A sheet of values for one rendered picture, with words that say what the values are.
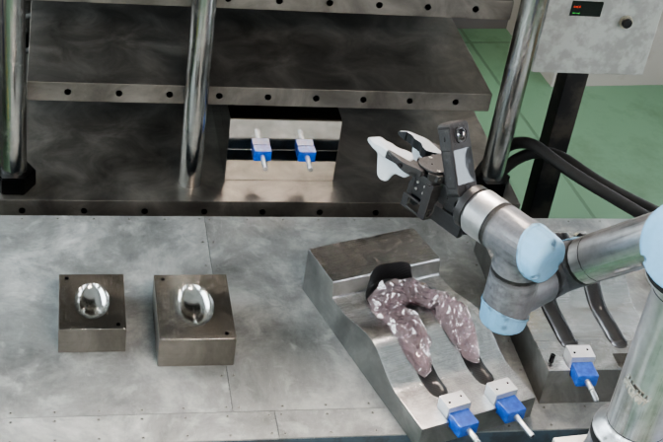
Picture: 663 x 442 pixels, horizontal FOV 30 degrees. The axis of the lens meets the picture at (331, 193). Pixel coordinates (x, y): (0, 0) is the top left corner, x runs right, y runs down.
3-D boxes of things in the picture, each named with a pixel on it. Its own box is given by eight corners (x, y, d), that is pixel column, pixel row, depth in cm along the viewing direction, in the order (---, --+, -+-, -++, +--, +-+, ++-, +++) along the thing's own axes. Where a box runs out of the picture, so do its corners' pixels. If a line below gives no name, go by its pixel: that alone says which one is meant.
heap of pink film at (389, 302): (489, 360, 247) (497, 331, 243) (413, 380, 239) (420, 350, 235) (424, 282, 265) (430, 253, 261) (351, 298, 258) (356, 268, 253)
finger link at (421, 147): (391, 157, 203) (417, 186, 197) (400, 125, 201) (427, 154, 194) (406, 157, 205) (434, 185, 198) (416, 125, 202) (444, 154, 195)
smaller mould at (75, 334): (125, 351, 244) (126, 329, 241) (57, 352, 241) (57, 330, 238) (122, 296, 258) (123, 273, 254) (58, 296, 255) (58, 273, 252)
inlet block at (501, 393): (540, 443, 234) (546, 422, 231) (518, 450, 232) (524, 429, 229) (502, 397, 243) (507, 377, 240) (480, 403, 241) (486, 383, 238)
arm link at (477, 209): (486, 206, 181) (522, 197, 186) (465, 191, 183) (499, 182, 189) (472, 250, 184) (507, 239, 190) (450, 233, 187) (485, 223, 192)
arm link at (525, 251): (526, 296, 179) (539, 250, 174) (472, 257, 185) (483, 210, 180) (561, 278, 183) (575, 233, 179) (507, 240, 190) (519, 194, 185)
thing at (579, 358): (605, 410, 239) (613, 391, 236) (581, 411, 238) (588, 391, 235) (583, 364, 249) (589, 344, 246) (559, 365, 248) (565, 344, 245)
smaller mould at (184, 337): (233, 365, 245) (236, 338, 241) (157, 366, 242) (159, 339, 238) (223, 300, 261) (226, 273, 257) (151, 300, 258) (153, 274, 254)
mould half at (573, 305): (658, 400, 253) (677, 351, 245) (538, 404, 247) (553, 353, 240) (577, 251, 293) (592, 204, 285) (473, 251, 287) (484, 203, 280)
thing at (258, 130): (332, 181, 306) (342, 120, 296) (224, 180, 301) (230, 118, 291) (302, 79, 346) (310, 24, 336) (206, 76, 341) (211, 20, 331)
